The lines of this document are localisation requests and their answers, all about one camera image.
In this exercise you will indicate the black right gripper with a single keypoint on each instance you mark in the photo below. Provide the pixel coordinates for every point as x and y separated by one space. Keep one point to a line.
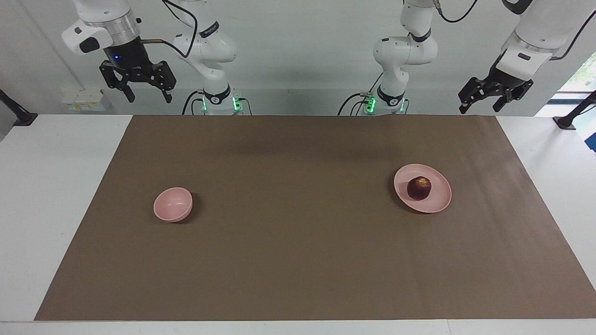
132 60

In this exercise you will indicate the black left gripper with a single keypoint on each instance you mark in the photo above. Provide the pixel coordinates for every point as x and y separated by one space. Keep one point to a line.
503 81

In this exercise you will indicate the dark red apple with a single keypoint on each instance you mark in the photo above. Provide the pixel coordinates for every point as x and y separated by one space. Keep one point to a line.
419 188

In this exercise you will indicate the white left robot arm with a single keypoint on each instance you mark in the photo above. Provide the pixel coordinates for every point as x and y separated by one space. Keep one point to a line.
400 51

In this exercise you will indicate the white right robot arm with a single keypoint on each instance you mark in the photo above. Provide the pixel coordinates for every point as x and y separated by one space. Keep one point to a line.
209 46

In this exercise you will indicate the pink plate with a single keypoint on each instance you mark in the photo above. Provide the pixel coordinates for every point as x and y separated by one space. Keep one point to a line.
437 200

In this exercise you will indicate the pink bowl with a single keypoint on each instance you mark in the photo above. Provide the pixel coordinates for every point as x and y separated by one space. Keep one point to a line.
172 204

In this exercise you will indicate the blue object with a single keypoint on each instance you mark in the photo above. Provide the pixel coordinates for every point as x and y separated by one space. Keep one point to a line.
592 142

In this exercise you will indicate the brown table mat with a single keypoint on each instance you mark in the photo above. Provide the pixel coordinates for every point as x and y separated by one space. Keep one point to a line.
298 242

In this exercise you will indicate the white wall socket strip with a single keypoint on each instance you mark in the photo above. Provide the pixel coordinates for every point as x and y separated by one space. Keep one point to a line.
84 100

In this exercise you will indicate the black camera stand clamp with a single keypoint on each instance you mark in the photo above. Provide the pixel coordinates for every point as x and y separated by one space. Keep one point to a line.
565 123
23 118

